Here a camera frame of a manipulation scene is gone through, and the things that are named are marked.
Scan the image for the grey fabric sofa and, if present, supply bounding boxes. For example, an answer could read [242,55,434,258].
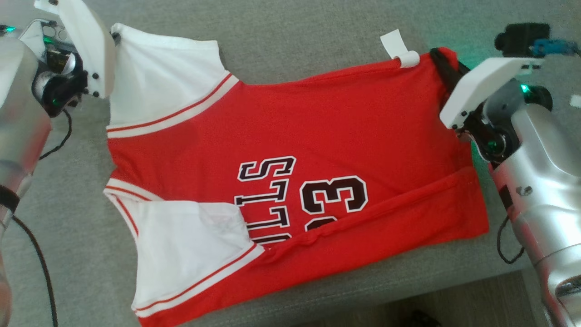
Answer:
[0,0,581,327]

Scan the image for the red basketball jersey white sleeves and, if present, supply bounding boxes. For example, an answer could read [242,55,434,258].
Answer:
[103,23,490,327]

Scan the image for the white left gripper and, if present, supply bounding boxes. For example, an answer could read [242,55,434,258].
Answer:
[34,0,122,99]

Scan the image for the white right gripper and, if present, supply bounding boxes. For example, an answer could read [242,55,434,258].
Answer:
[430,48,543,130]

